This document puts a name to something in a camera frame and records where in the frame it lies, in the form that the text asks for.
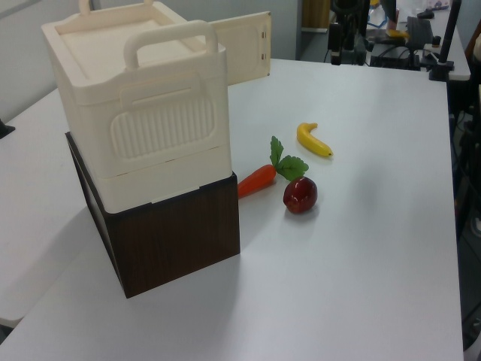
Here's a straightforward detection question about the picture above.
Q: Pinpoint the black device on desk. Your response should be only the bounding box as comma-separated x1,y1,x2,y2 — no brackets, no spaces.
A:
370,44,422,71

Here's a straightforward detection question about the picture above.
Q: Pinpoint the dark tripod with cables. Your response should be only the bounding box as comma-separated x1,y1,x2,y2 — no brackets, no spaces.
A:
449,74,481,353

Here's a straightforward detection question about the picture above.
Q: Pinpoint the dark red toy apple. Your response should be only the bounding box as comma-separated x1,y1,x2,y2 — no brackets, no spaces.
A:
283,176,319,214

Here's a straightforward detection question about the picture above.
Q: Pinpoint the cream plastic storage cabinet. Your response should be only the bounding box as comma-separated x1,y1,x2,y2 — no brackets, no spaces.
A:
40,0,231,216

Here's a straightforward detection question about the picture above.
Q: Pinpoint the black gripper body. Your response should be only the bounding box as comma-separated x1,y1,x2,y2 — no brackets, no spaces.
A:
335,0,371,52

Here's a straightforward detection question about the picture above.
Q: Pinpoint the cream plastic cabinet door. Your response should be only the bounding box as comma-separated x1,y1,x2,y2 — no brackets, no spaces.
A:
208,11,272,87

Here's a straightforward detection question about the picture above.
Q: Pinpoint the dark wood grain box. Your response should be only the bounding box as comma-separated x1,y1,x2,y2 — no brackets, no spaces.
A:
65,131,241,299

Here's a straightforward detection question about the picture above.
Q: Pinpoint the black pole stand with clamp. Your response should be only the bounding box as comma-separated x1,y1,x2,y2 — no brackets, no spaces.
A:
429,0,464,82

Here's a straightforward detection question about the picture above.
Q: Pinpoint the yellow toy banana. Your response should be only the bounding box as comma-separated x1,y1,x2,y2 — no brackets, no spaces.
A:
296,122,334,158

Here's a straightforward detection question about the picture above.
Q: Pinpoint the orange toy carrot with leaves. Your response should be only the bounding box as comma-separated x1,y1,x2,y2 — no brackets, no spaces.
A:
237,135,310,199

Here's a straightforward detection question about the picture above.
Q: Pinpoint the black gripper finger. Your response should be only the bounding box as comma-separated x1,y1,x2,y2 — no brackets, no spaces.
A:
352,35,368,65
328,22,343,66

